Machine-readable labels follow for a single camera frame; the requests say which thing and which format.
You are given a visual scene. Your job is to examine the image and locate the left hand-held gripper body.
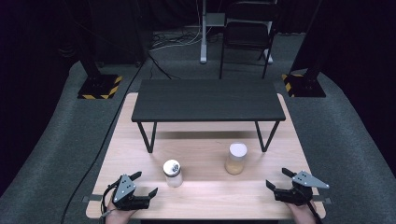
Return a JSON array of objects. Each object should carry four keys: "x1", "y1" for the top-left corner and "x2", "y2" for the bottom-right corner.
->
[{"x1": 111, "y1": 175, "x2": 150, "y2": 211}]

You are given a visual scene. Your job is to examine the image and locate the person's right hand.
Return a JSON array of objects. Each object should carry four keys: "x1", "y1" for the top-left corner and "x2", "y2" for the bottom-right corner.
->
[{"x1": 286, "y1": 200, "x2": 318, "y2": 224}]

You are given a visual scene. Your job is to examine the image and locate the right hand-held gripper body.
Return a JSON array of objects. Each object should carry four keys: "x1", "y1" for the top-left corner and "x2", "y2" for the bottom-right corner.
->
[{"x1": 274, "y1": 170, "x2": 331, "y2": 207}]

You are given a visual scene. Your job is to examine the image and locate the person's left hand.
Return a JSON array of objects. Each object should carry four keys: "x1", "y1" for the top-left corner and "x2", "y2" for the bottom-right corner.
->
[{"x1": 105, "y1": 199, "x2": 138, "y2": 224}]

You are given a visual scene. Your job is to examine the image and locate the black folding chair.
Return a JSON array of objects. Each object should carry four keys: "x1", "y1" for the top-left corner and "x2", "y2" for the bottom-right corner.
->
[{"x1": 219, "y1": 1, "x2": 280, "y2": 80}]

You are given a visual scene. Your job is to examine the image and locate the yellowish jar white lid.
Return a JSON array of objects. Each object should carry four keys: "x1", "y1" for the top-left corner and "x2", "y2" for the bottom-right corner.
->
[{"x1": 224, "y1": 142, "x2": 248, "y2": 175}]

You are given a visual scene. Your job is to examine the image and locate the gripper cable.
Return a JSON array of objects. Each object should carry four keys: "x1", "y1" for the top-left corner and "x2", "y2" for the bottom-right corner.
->
[
  {"x1": 306, "y1": 199, "x2": 323, "y2": 224},
  {"x1": 99, "y1": 183, "x2": 121, "y2": 224}
]

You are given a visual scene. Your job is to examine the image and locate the tangle of floor cables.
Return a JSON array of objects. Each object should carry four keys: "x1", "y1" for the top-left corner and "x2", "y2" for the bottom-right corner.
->
[{"x1": 148, "y1": 29, "x2": 204, "y2": 80}]

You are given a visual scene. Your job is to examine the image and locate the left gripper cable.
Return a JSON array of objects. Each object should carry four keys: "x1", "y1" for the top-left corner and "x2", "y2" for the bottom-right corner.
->
[{"x1": 99, "y1": 183, "x2": 121, "y2": 224}]

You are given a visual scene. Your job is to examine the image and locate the grey tape strip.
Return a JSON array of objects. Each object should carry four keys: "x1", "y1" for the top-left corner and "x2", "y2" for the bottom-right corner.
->
[
  {"x1": 312, "y1": 195, "x2": 332, "y2": 205},
  {"x1": 81, "y1": 194, "x2": 105, "y2": 203}
]

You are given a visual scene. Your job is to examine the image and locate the black stand striped base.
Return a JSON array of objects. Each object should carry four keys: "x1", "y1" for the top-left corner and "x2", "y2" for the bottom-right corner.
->
[
  {"x1": 78, "y1": 59, "x2": 123, "y2": 101},
  {"x1": 281, "y1": 46, "x2": 327, "y2": 99}
]

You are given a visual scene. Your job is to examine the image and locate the black low shelf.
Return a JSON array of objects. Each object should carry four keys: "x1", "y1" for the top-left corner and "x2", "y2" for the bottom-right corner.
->
[{"x1": 131, "y1": 78, "x2": 287, "y2": 154}]

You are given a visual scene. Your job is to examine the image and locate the white desk leg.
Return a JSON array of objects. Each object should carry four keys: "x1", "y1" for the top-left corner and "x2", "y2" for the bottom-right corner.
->
[{"x1": 199, "y1": 0, "x2": 226, "y2": 65}]

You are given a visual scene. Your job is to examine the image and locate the long black floor cable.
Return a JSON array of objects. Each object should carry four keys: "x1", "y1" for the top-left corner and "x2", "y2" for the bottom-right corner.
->
[{"x1": 60, "y1": 60, "x2": 146, "y2": 224}]

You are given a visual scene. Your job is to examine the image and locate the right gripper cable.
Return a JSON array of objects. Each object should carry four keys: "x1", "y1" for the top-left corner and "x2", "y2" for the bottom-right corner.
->
[{"x1": 306, "y1": 199, "x2": 323, "y2": 224}]

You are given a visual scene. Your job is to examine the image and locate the dark cabinet on casters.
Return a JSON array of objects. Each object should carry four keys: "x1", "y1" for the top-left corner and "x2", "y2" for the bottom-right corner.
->
[{"x1": 90, "y1": 0, "x2": 148, "y2": 68}]

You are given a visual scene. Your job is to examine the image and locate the small glass jar silver lid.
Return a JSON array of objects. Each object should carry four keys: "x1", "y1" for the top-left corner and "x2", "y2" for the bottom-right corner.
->
[{"x1": 163, "y1": 159, "x2": 184, "y2": 189}]

